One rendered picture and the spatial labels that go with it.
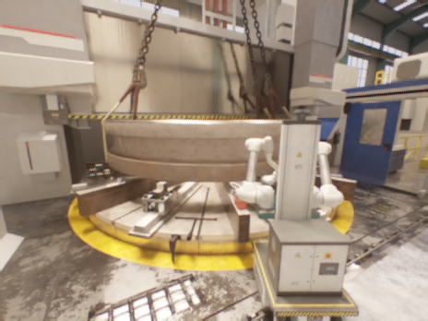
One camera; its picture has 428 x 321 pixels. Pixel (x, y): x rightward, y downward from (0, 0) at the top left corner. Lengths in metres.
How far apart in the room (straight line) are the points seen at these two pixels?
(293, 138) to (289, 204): 0.65
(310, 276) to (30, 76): 3.93
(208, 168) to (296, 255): 1.65
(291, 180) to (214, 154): 1.36
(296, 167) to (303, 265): 0.83
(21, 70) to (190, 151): 2.41
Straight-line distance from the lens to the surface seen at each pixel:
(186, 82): 5.87
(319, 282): 2.10
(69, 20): 4.24
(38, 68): 3.68
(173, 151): 3.12
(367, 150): 7.20
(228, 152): 3.01
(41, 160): 5.33
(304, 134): 1.99
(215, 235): 2.71
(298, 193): 2.10
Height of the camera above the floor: 1.79
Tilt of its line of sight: 12 degrees down
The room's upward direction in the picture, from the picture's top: straight up
